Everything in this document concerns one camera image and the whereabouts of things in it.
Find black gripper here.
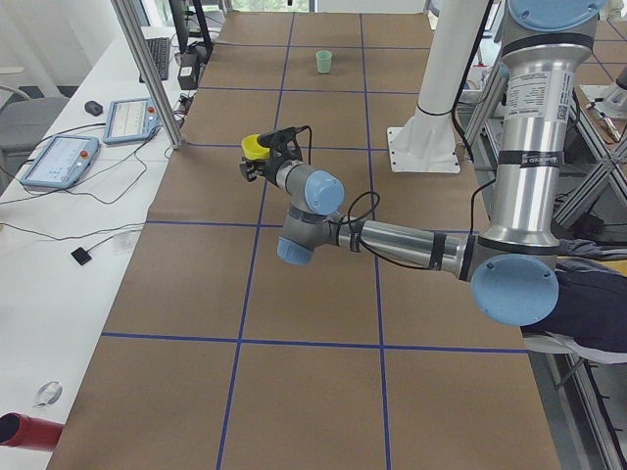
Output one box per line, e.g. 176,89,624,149
239,157,284,185

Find yellow plastic cup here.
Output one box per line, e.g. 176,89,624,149
241,134,270,162

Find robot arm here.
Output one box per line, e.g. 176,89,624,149
240,1,603,326

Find green plastic cup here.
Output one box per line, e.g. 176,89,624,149
315,50,333,74

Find black power adapter box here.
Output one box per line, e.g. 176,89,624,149
177,52,200,91

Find far teach pendant tablet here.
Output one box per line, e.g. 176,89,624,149
103,97,160,145

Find teach pendant tablet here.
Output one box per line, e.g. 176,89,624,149
20,134,100,189
103,97,160,145

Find black keyboard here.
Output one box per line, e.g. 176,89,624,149
145,37,170,81

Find black computer mouse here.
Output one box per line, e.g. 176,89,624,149
84,100,104,117

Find near teach pendant tablet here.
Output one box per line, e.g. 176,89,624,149
20,134,100,189

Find small black square device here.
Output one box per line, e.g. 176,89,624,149
71,247,92,265

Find clear tape roll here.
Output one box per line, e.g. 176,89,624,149
33,381,63,408

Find red cylinder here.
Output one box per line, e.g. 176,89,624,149
1,412,64,451

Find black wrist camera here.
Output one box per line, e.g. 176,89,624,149
257,126,305,161

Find aluminium frame post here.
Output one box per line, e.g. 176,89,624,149
111,0,182,150

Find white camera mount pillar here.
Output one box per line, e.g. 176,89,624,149
387,0,492,174

